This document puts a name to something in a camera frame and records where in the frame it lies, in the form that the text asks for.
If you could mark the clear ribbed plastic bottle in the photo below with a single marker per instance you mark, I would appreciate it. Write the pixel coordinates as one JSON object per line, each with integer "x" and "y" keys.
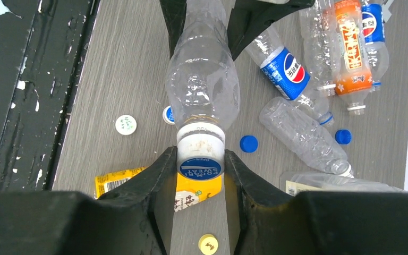
{"x": 201, "y": 80}

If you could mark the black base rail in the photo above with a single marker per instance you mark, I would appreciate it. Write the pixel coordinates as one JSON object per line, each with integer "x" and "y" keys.
{"x": 43, "y": 46}

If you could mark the clear square labelled bottle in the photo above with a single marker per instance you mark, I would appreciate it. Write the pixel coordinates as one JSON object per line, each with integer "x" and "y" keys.
{"x": 293, "y": 183}

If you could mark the pepsi bottle rear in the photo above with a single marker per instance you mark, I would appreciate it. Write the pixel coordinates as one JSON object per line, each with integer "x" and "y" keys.
{"x": 374, "y": 34}

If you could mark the pepsi bottle centre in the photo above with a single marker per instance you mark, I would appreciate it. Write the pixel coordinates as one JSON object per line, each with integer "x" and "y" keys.
{"x": 289, "y": 76}

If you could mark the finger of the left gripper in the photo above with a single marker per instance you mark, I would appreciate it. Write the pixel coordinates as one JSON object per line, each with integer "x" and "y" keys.
{"x": 249, "y": 18}
{"x": 174, "y": 13}

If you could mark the orange drink bottle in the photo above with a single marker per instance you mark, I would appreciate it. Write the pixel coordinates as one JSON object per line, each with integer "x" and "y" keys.
{"x": 354, "y": 80}

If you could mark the crushed clear bottle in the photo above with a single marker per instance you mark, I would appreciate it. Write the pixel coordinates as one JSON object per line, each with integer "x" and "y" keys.
{"x": 318, "y": 33}

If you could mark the yellow bottle cap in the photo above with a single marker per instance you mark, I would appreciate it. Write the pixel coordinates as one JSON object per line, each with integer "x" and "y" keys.
{"x": 208, "y": 244}

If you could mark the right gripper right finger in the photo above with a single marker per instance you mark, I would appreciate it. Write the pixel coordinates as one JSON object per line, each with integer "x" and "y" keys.
{"x": 262, "y": 219}

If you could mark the blue white cap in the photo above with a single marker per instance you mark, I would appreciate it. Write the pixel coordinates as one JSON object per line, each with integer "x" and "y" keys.
{"x": 167, "y": 116}
{"x": 200, "y": 151}

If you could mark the blue cap centre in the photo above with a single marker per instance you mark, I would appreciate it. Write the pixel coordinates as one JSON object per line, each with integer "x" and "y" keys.
{"x": 249, "y": 143}

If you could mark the pepsi bottle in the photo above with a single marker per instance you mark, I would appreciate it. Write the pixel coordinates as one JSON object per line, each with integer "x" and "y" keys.
{"x": 374, "y": 34}
{"x": 289, "y": 76}

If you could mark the blue cap rear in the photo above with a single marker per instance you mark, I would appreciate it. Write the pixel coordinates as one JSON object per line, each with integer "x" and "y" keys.
{"x": 343, "y": 136}

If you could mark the white green cap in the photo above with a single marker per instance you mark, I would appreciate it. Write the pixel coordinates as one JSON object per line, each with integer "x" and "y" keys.
{"x": 126, "y": 125}

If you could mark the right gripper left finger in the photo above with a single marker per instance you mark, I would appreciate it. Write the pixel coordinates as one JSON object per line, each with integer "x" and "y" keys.
{"x": 134, "y": 218}

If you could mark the grey metal t-bolt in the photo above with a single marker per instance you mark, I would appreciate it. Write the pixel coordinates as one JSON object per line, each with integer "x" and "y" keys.
{"x": 386, "y": 4}

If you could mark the yellow juice bottle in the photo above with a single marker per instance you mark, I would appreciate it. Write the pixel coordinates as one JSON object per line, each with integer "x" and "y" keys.
{"x": 188, "y": 192}

